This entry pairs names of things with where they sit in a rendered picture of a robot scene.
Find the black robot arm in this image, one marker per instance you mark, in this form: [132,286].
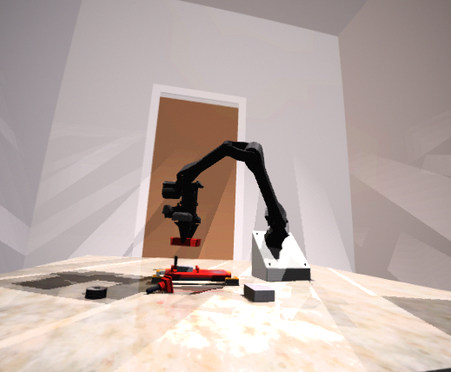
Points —
[252,155]

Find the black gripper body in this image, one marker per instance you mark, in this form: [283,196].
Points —
[188,212]

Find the black toy tyre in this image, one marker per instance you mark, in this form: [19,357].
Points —
[94,293]

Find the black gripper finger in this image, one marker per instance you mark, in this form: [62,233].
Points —
[184,229]
[192,230]

